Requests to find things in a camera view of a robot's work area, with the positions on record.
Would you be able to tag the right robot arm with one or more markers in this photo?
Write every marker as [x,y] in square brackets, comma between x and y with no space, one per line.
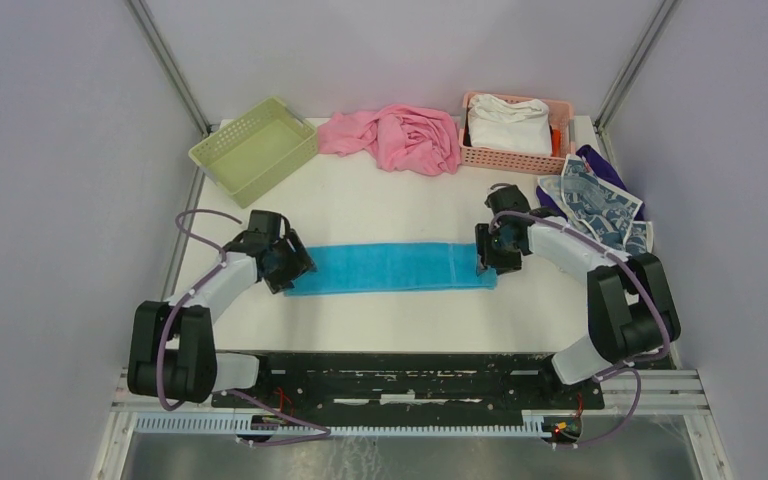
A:
[631,315]

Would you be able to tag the orange item in basket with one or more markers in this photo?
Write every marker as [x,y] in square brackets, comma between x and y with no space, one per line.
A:
[556,140]

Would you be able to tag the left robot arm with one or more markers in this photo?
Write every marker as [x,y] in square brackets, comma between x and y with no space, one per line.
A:
[173,356]

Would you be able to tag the blue white patterned cloth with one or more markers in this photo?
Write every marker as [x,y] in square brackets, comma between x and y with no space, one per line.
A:
[597,208]

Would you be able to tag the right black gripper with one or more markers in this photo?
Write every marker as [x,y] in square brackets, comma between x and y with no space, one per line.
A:
[486,256]

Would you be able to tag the pink towel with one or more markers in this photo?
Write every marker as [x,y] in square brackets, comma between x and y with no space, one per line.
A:
[399,137]

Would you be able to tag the white cable duct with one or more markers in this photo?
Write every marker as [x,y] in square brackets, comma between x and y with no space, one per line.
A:
[240,424]

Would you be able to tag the purple cloth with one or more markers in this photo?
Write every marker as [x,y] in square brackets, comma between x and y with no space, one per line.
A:
[599,166]

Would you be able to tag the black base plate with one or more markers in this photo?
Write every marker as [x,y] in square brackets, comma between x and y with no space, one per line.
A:
[415,389]

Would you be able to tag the blue towel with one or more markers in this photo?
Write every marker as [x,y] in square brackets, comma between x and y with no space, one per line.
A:
[392,267]

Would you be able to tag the green plastic basket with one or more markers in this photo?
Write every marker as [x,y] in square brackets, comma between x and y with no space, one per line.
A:
[253,153]

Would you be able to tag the pink plastic basket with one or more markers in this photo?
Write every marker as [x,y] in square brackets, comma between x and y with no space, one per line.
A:
[561,117]

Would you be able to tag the white folded towel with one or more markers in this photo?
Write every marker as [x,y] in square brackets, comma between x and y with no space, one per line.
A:
[520,127]

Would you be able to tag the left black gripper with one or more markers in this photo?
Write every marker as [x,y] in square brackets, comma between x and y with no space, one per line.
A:
[299,262]

